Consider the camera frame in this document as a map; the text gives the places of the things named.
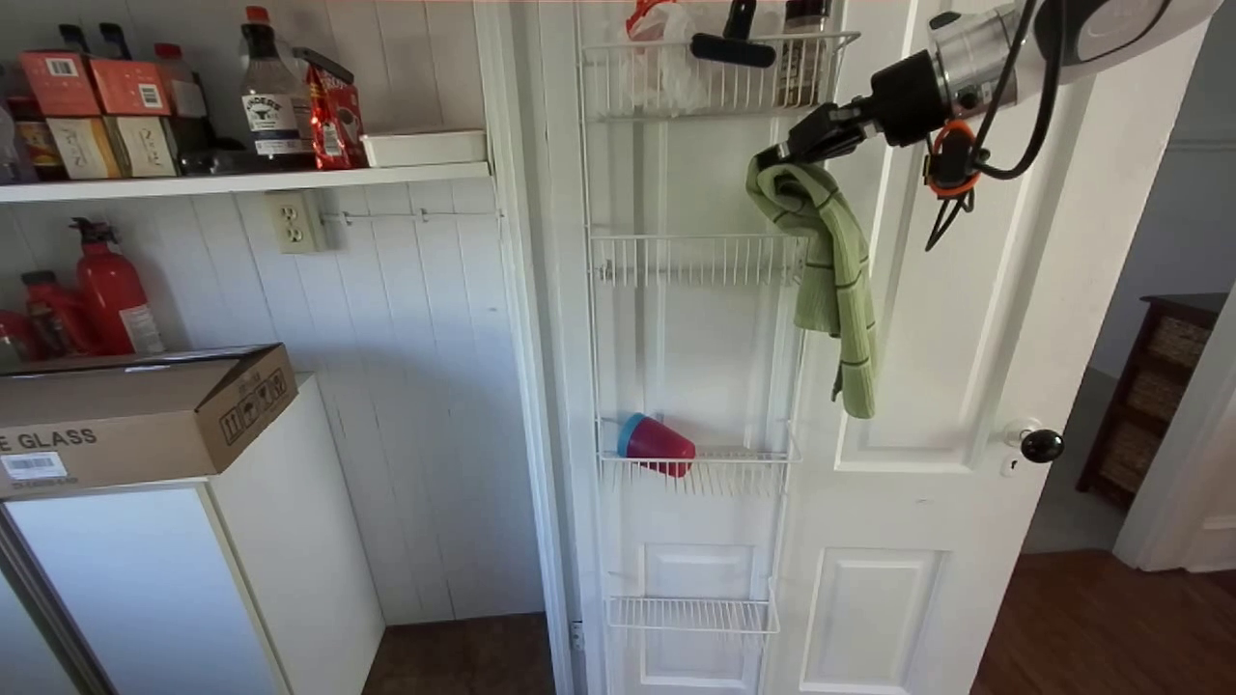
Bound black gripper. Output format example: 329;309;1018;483
751;50;960;174

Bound green towel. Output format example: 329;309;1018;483
743;157;890;425

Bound red and white packet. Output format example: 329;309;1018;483
622;0;700;50

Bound red and blue item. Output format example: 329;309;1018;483
628;416;700;483

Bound blue plastic cup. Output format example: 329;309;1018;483
612;411;661;462

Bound black door knob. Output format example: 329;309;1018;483
1018;425;1070;466

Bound flat white box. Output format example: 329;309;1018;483
361;128;491;174

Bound brown wooden dresser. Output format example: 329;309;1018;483
1073;289;1228;515

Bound white panel door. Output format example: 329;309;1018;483
566;0;1212;695

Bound red snack bag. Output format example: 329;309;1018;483
302;50;370;174

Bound clear bottle red cap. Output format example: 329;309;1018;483
237;3;316;168

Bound dark bottle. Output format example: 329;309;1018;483
150;39;216;170

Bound white cabinet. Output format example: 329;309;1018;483
0;377;386;695

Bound red topped carton box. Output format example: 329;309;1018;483
87;53;183;180
12;50;129;187

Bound large red fire extinguisher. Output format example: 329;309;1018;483
71;211;169;361

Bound brown cardboard box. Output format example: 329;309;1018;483
0;341;302;502

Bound small red fire extinguisher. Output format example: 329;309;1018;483
16;267;96;364

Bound black handled scraper tool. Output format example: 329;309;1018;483
689;0;779;74

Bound white wire door rack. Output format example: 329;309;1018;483
576;32;863;125
603;591;777;641
586;229;809;294
592;416;796;502

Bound orange cable clip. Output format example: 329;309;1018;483
924;119;984;204

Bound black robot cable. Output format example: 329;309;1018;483
924;0;1070;254

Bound white wall outlet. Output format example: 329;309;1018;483
267;188;333;259

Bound white wall shelf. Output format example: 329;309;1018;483
0;157;496;210

